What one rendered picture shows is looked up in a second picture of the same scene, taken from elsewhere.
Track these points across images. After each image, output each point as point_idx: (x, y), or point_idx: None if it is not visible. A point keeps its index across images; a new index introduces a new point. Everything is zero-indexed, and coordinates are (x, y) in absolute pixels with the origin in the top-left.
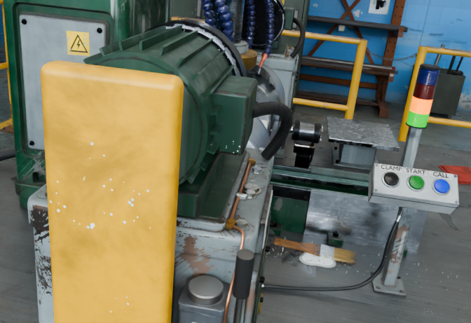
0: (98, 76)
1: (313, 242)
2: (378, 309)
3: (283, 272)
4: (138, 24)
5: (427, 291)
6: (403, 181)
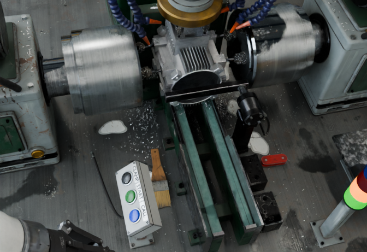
0: None
1: (170, 175)
2: (105, 232)
3: (118, 165)
4: None
5: None
6: (129, 187)
